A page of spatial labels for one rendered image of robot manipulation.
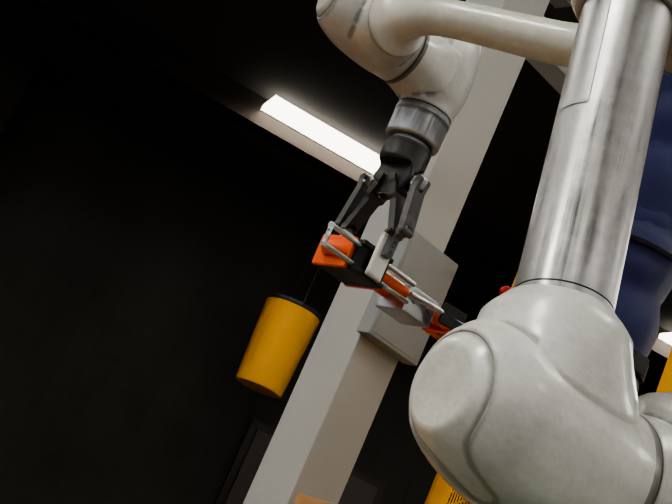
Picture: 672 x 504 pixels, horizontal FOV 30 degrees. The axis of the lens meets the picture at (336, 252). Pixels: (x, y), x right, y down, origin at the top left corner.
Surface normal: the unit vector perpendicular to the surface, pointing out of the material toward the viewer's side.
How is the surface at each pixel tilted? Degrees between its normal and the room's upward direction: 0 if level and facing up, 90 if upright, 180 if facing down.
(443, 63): 89
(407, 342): 90
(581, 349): 71
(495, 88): 90
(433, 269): 90
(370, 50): 170
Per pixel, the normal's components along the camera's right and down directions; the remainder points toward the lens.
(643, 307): 0.56, -0.25
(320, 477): 0.66, 0.06
